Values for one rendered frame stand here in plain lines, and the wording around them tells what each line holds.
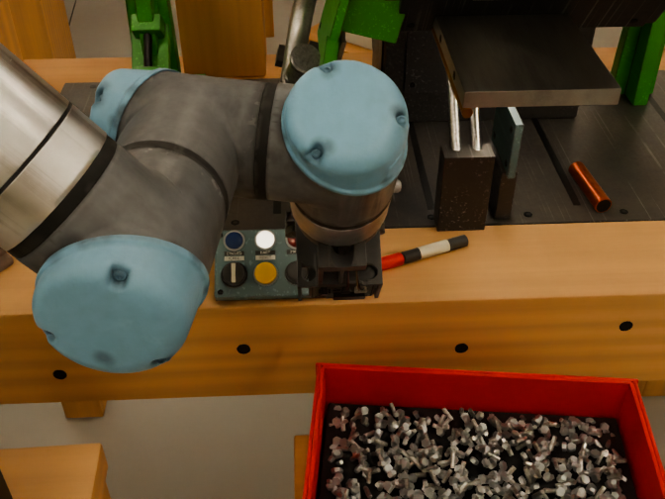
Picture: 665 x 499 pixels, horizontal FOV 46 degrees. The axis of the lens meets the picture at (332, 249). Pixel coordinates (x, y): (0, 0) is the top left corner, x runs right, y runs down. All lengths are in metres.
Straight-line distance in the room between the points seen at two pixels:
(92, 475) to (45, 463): 0.05
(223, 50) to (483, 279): 0.66
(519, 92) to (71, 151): 0.54
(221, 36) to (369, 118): 0.93
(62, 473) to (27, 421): 1.23
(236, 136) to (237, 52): 0.91
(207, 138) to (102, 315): 0.13
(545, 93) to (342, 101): 0.40
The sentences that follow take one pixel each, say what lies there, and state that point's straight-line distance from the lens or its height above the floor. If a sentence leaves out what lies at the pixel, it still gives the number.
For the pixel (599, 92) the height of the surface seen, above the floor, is 1.13.
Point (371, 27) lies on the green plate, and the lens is 0.98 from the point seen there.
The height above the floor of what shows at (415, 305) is 0.89.
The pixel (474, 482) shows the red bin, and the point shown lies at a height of 0.89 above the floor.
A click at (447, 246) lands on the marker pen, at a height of 0.91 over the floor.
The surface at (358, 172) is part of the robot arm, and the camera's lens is 0.45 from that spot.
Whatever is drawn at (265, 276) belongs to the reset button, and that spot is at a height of 0.93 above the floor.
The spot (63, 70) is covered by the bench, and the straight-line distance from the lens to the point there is 1.49.
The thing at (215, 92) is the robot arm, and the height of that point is 1.27.
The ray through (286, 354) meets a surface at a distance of 0.94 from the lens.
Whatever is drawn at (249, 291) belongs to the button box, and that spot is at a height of 0.92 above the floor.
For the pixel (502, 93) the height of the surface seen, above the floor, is 1.13.
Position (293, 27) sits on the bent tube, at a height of 1.07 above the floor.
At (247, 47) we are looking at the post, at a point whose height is 0.94.
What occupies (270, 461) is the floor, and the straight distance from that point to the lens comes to 1.87.
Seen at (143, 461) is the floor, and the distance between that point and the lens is 1.91.
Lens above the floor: 1.50
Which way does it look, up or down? 39 degrees down
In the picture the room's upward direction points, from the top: straight up
